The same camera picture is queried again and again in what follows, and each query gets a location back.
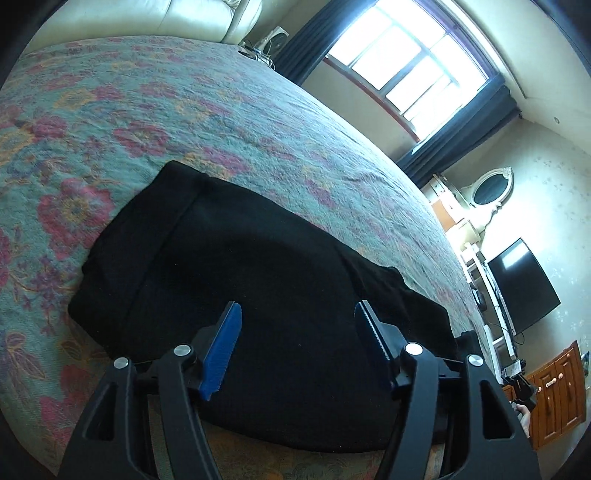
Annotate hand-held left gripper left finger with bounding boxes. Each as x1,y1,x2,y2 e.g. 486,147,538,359
58,301,243,480

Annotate black pants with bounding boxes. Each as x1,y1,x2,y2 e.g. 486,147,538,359
68,161,483,455

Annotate white television shelf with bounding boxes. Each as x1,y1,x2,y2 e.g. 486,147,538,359
462,244,519,384

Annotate wooden cabinet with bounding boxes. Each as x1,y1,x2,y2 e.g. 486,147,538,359
501,340,588,450

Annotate small white fan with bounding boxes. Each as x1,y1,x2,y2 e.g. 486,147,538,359
255,27,290,57

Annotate oval white-framed mirror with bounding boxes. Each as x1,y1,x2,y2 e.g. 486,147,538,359
462,166,515,227

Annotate floral bedspread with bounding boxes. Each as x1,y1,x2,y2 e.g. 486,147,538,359
0,37,502,480

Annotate white dresser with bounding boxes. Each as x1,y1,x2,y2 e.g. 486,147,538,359
427,174,485,252

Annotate person's right hand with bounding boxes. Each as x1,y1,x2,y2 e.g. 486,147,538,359
512,401,532,438

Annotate cream leather headboard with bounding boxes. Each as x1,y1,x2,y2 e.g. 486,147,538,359
34,0,264,45

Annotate black flat television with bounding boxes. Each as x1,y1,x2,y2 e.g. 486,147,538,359
487,237,562,336

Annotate arched window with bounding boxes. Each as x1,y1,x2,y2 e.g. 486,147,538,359
325,0,502,141

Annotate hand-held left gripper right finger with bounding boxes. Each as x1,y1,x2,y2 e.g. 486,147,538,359
355,300,541,480

